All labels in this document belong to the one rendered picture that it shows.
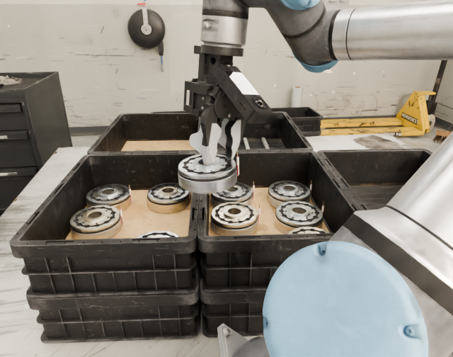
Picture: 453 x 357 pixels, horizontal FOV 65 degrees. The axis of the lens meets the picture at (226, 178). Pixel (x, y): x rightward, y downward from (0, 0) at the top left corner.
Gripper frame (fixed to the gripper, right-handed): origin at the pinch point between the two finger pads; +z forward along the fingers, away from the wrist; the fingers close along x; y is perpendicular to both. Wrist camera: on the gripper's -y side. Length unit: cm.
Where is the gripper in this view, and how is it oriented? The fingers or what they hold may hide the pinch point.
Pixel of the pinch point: (221, 163)
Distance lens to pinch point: 65.0
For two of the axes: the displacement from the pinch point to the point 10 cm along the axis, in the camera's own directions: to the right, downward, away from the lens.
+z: -0.9, 9.3, 3.6
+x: -6.9, 2.0, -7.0
